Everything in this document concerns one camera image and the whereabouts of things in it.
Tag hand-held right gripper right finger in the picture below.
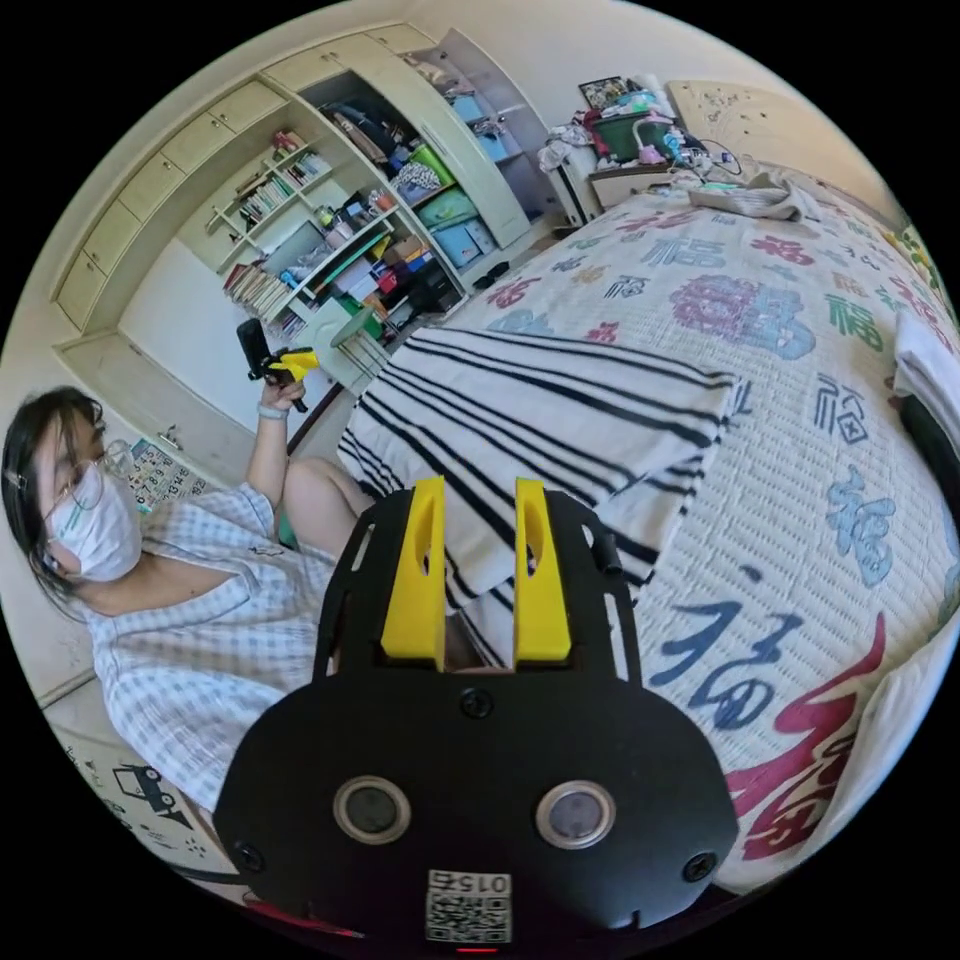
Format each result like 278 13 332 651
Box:
513 478 577 667

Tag white blanket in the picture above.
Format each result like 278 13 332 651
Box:
851 618 958 864

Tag pile of clothes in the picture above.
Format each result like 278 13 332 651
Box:
890 305 960 483

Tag beige garment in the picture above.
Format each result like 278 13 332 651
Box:
687 173 808 224

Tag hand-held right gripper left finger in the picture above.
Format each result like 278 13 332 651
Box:
380 475 449 673

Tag bed with printed quilt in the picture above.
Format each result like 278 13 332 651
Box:
284 78 960 895

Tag person's left hand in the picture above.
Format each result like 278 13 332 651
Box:
260 368 303 412

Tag green round stool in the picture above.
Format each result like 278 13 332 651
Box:
329 305 393 393

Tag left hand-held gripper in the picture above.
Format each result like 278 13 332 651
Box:
263 345 322 415

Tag person's body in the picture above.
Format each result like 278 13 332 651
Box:
0 385 378 826

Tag person's left forearm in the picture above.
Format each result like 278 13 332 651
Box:
245 401 295 498

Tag cream cupboard with shelves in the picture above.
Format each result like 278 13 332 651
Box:
49 22 558 380

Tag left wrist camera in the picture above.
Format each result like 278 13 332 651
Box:
236 318 273 378

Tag black and white striped t-shirt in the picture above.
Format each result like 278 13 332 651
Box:
336 326 742 670

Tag cluttered bedside cabinet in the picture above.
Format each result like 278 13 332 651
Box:
538 73 745 228

